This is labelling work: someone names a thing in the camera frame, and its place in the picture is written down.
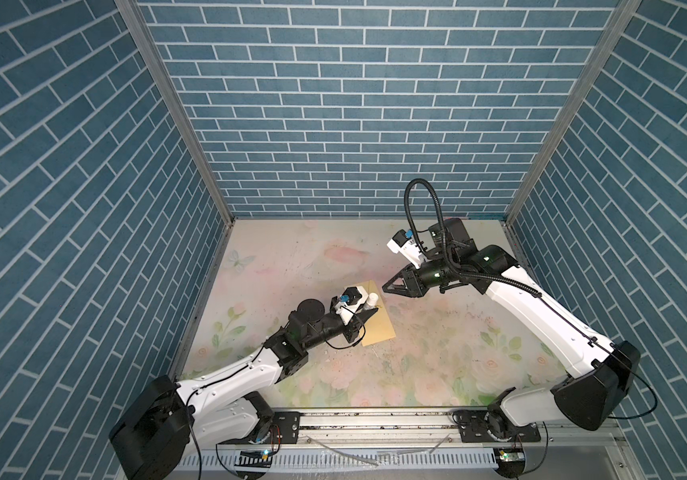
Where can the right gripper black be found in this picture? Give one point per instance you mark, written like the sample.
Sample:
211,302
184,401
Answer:
409,276

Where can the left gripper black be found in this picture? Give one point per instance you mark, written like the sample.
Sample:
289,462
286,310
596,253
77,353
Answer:
351,330

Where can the yellow envelope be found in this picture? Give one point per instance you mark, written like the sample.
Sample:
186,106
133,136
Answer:
379,327

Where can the white glue stick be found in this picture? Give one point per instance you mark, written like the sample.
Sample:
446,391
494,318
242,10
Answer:
371,302

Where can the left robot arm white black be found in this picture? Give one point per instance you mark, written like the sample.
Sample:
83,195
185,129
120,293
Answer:
170,419

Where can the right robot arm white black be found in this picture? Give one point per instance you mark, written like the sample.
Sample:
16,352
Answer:
598,372

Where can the left controller board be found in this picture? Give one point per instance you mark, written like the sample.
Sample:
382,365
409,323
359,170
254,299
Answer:
253,459

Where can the controller board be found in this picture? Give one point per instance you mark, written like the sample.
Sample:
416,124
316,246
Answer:
510,455
253,459

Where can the right controller board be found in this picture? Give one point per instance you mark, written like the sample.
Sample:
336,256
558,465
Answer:
510,455

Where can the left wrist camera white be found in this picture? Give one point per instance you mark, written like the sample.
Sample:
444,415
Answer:
349,303

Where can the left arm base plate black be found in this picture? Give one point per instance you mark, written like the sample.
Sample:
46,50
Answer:
282,428

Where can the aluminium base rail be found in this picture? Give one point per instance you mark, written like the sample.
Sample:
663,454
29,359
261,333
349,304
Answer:
564,452

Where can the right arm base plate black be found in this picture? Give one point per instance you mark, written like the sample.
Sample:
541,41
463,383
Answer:
481,426

